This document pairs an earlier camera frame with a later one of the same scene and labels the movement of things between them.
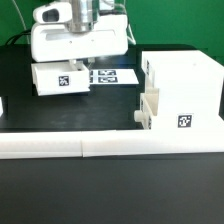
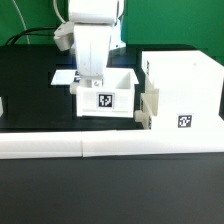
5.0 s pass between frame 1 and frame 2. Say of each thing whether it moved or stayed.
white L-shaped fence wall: stayed
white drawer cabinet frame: stayed
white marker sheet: moved
